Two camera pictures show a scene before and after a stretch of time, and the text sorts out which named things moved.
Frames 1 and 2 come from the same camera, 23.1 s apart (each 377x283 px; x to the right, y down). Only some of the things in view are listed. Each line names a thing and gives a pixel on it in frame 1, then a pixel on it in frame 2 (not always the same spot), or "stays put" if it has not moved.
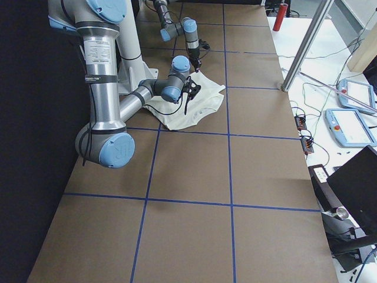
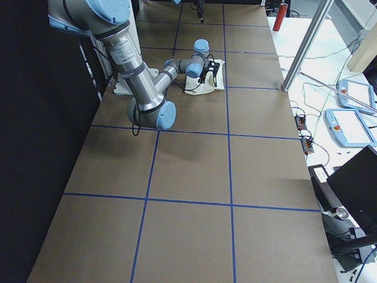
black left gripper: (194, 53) to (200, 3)
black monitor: (355, 183) stays put
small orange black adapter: (300, 122) stays put
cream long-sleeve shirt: (203, 107) to (214, 80)
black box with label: (323, 188) stays put
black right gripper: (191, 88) to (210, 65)
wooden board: (364, 51) stays put
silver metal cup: (342, 213) stays put
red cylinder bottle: (280, 16) stays put
